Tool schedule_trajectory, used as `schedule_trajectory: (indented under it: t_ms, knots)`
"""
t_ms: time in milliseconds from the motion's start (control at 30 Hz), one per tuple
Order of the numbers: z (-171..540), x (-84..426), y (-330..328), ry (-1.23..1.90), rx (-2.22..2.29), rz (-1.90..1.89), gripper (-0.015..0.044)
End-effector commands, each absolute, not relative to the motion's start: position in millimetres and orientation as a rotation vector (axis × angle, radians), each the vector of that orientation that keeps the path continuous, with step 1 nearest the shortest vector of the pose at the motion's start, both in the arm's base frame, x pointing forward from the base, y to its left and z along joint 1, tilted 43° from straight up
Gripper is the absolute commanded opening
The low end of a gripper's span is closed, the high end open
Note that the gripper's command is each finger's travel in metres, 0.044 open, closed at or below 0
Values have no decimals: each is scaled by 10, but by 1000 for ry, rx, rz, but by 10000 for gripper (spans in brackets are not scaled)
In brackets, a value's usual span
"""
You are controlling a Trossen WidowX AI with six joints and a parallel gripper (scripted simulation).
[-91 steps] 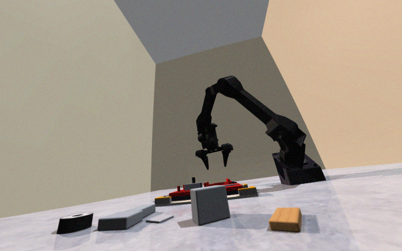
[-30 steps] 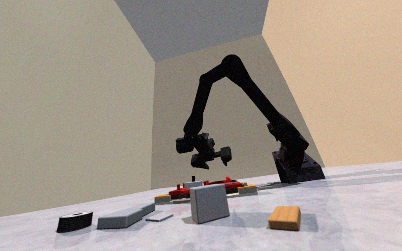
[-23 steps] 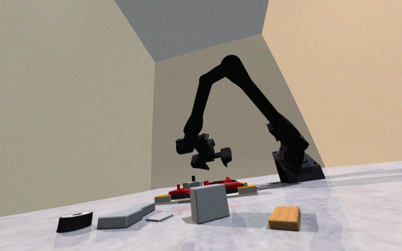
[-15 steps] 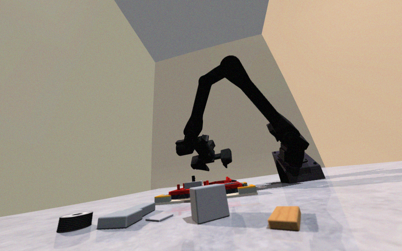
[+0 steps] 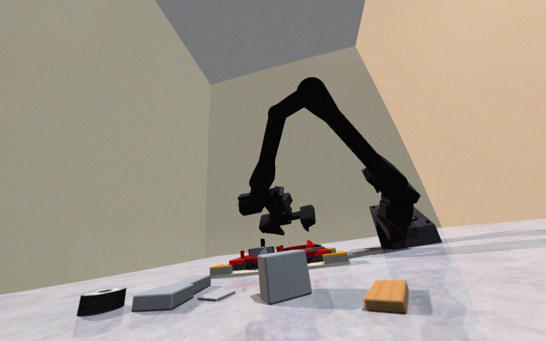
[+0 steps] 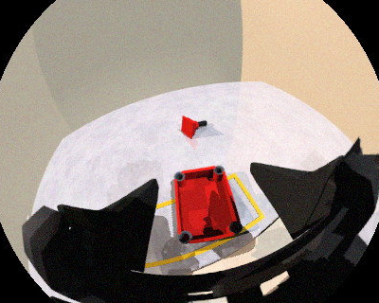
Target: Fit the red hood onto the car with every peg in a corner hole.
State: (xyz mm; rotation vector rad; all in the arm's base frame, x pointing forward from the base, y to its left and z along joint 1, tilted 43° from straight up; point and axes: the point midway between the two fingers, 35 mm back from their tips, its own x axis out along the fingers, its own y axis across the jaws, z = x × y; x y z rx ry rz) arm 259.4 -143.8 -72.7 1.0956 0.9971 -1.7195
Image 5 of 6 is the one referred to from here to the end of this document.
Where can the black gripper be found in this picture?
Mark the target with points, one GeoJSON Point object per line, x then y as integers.
{"type": "Point", "coordinates": [270, 223]}

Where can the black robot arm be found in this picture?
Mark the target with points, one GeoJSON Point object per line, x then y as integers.
{"type": "Point", "coordinates": [398, 196]}

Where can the tan wooden block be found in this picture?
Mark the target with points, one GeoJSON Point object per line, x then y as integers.
{"type": "Point", "coordinates": [388, 296]}

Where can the black toy tyre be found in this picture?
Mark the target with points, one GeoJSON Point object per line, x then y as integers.
{"type": "Point", "coordinates": [101, 301]}

